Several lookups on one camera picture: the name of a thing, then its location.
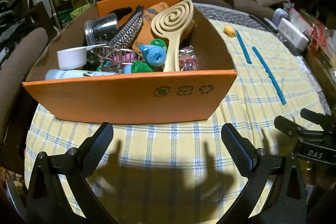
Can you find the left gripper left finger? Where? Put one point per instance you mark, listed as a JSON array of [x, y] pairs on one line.
[[47, 201]]

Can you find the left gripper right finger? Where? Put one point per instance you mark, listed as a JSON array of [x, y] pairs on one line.
[[286, 202]]

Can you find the blue flexible curler rod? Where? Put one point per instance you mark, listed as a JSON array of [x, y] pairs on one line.
[[243, 47]]

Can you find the white spray bottle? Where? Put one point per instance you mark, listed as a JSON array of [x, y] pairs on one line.
[[58, 74]]

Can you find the white bottle cap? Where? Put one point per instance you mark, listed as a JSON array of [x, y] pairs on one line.
[[74, 58]]

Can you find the yellow hair roller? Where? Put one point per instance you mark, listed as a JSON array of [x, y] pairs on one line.
[[229, 31]]

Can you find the bag of colourful hair ties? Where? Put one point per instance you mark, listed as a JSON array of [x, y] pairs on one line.
[[187, 59]]

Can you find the green hair roller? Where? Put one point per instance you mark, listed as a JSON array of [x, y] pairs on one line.
[[141, 67]]

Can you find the pink hair roller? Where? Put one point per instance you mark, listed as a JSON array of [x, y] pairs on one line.
[[126, 57]]

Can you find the black patterned headband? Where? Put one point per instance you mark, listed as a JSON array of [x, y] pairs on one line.
[[127, 34]]

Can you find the blue hair roller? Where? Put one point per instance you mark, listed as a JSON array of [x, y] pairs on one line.
[[153, 55]]

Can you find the orange patterned cloth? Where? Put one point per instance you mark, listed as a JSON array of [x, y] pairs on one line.
[[145, 35]]

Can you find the cream spiral hairbrush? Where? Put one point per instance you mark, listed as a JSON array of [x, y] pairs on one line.
[[170, 24]]

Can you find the yellow plaid cloth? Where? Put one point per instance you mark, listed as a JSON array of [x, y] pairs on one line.
[[181, 172]]

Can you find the white tissue box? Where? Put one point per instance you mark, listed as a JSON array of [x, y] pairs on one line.
[[295, 37]]

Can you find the orange cardboard box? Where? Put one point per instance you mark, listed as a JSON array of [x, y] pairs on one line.
[[141, 98]]

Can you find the black remote control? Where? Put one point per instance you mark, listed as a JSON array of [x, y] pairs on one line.
[[263, 23]]

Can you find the purple round container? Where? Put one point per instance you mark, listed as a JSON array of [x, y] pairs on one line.
[[278, 15]]

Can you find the grey pebble pattern cloth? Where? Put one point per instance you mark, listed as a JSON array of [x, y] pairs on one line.
[[231, 16]]

